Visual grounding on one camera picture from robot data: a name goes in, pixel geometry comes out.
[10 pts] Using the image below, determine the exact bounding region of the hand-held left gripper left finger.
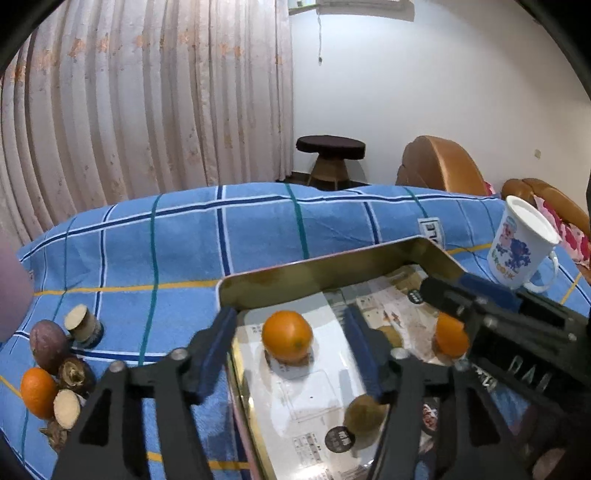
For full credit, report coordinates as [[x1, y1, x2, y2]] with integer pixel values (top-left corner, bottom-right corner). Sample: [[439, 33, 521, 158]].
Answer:
[[52, 305, 239, 480]]

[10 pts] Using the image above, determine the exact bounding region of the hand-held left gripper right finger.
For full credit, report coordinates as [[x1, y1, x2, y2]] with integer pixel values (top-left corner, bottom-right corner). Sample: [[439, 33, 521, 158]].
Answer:
[[342, 305, 532, 480]]

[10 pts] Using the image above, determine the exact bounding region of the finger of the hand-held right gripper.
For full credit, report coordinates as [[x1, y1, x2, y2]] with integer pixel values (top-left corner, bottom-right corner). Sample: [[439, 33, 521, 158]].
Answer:
[[418, 272, 525, 324]]

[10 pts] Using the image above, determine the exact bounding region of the brown kiwi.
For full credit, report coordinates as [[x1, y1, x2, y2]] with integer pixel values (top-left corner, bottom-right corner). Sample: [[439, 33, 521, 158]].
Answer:
[[342, 393, 391, 450], [376, 323, 404, 349]]

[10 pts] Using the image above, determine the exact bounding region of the orange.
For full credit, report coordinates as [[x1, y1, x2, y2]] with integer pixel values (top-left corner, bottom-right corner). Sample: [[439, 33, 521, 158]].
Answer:
[[261, 310, 315, 365], [431, 313, 471, 358], [20, 367, 60, 421]]

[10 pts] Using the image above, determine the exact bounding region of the pink metal tin box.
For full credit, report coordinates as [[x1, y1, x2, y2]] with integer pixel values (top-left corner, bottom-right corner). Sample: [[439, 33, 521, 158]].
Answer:
[[216, 235, 532, 480]]

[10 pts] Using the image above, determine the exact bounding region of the purple passion fruit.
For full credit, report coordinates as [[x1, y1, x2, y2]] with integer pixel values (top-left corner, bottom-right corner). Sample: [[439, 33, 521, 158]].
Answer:
[[30, 320, 70, 376]]

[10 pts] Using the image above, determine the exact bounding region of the white printed mug with lid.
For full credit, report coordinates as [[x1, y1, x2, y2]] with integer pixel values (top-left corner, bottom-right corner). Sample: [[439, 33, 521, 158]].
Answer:
[[487, 195, 561, 294]]

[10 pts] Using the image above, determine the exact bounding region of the printed paper liner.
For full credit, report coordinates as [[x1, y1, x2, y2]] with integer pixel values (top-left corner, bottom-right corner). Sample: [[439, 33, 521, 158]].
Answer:
[[233, 265, 467, 480]]

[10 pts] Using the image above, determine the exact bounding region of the white fabric label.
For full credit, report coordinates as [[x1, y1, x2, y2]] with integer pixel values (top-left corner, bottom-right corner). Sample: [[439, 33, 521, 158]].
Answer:
[[417, 216, 445, 250]]

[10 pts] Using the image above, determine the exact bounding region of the pink floral cushion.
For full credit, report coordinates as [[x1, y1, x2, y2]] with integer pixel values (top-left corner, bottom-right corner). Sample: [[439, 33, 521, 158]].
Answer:
[[533, 193, 591, 268]]

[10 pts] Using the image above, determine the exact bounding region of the brown leather sofa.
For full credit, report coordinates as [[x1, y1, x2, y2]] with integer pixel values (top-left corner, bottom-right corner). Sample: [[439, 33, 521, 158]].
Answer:
[[501, 178, 591, 241]]

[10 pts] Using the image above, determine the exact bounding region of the blue plaid blanket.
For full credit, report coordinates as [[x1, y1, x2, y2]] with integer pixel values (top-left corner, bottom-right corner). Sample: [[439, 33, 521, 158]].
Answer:
[[0, 182, 591, 480]]

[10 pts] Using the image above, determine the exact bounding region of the brown leather armchair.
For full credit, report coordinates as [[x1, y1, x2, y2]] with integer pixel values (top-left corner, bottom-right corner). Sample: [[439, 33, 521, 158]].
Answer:
[[396, 135, 490, 197]]

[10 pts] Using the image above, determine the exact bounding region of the dried brown fruit husk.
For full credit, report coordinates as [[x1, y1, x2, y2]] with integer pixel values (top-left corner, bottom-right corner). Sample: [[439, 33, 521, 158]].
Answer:
[[39, 420, 75, 453]]

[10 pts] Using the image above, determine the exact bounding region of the dark round stool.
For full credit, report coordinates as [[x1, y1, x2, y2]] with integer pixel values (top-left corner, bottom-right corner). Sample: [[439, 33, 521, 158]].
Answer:
[[295, 135, 367, 191]]

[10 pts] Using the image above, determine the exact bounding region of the pink thermos bottle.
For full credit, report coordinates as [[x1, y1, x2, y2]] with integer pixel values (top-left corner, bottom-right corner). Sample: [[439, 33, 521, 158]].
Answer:
[[0, 226, 35, 342]]

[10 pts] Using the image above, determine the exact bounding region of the beige embroidered curtain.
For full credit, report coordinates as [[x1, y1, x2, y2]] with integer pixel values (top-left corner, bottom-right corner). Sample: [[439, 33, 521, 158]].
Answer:
[[0, 0, 295, 259]]

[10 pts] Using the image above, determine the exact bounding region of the white air conditioner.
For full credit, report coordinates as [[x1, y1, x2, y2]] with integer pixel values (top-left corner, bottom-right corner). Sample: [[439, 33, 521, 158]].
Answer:
[[287, 0, 415, 21]]

